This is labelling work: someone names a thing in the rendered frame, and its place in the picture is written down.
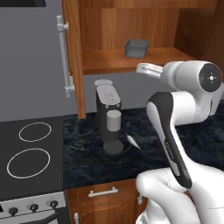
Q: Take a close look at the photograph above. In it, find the wooden drawer front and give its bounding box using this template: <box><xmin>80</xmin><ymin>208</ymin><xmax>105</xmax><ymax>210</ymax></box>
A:
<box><xmin>66</xmin><ymin>178</ymin><xmax>148</xmax><ymax>224</ymax></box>

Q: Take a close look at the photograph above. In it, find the wooden cabinet door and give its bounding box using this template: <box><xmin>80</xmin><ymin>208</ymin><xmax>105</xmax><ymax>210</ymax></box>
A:
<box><xmin>61</xmin><ymin>0</ymin><xmax>88</xmax><ymax>120</ymax></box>

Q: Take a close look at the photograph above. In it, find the black coffee machine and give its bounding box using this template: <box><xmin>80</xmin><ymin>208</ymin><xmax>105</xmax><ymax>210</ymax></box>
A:
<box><xmin>94</xmin><ymin>79</ymin><xmax>123</xmax><ymax>157</ymax></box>

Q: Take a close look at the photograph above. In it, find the white long door handle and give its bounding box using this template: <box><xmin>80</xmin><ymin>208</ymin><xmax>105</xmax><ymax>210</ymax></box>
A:
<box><xmin>56</xmin><ymin>15</ymin><xmax>76</xmax><ymax>99</ymax></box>

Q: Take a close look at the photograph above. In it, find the black hob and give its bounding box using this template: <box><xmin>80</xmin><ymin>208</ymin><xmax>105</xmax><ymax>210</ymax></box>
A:
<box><xmin>0</xmin><ymin>115</ymin><xmax>65</xmax><ymax>202</ymax></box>

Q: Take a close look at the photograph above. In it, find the black range hood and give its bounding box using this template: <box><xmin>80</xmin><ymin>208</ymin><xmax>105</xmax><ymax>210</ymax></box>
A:
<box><xmin>0</xmin><ymin>0</ymin><xmax>47</xmax><ymax>9</ymax></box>

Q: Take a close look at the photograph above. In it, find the black oven door handle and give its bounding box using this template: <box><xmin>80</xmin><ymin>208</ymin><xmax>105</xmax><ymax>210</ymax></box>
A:
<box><xmin>26</xmin><ymin>211</ymin><xmax>63</xmax><ymax>224</ymax></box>

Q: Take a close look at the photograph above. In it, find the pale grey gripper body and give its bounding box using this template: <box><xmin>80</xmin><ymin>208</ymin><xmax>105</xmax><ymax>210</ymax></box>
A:
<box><xmin>136</xmin><ymin>62</ymin><xmax>165</xmax><ymax>80</ymax></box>

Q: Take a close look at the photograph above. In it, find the grey tupperware container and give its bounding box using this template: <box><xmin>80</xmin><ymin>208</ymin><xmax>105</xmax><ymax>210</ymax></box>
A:
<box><xmin>124</xmin><ymin>38</ymin><xmax>150</xmax><ymax>59</ymax></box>

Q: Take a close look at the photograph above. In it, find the silver oven front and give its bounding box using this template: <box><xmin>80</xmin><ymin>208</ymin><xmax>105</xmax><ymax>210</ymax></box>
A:
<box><xmin>0</xmin><ymin>191</ymin><xmax>72</xmax><ymax>224</ymax></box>

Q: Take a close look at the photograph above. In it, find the wooden wall cabinet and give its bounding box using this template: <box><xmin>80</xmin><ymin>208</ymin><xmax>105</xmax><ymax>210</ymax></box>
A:
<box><xmin>78</xmin><ymin>0</ymin><xmax>224</xmax><ymax>77</ymax></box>

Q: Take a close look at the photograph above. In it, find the white drawer handle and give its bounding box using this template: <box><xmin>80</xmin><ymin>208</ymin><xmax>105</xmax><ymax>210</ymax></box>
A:
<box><xmin>87</xmin><ymin>186</ymin><xmax>119</xmax><ymax>199</ymax></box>

